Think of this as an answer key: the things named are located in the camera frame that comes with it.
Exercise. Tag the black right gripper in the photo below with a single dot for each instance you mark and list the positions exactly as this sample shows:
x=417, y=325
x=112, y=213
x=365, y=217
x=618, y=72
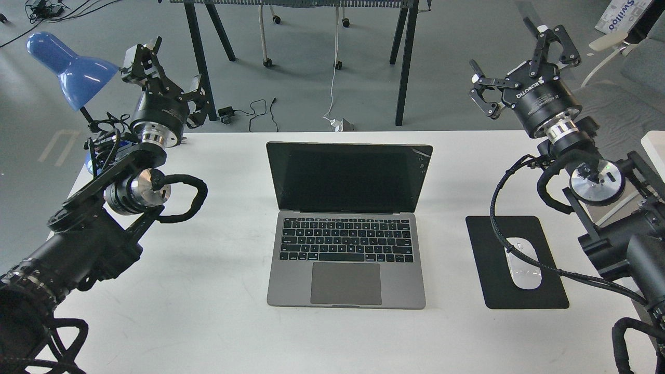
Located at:
x=545, y=98

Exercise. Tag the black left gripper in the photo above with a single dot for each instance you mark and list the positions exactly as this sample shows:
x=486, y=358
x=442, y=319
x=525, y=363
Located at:
x=162, y=106

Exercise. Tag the grey laptop computer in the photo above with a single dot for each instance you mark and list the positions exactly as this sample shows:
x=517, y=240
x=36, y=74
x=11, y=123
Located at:
x=346, y=233

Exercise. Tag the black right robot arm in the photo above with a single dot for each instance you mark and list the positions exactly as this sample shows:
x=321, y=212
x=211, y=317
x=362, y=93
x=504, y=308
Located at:
x=619, y=203

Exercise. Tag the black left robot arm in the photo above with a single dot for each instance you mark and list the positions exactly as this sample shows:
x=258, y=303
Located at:
x=96, y=233

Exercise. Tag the blue desk lamp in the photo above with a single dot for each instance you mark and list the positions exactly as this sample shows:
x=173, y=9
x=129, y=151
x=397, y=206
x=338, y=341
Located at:
x=80, y=77

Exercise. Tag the white rolling chair base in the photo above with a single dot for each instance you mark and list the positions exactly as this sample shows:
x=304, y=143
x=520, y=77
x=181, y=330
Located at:
x=340, y=18

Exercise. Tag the white cardboard box blue print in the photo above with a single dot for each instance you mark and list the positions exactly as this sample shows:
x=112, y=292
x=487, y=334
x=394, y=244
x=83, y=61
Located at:
x=622, y=16

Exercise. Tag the white computer mouse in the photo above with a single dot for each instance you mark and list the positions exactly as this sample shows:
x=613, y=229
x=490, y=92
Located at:
x=524, y=270

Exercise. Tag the black mouse pad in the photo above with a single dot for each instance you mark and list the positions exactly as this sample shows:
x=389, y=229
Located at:
x=501, y=286

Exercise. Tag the black power adapter with cable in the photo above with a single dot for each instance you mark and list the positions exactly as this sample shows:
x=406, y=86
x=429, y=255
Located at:
x=225, y=114

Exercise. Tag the grey chair with white frame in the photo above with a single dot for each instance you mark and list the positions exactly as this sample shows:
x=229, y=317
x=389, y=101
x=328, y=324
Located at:
x=643, y=62

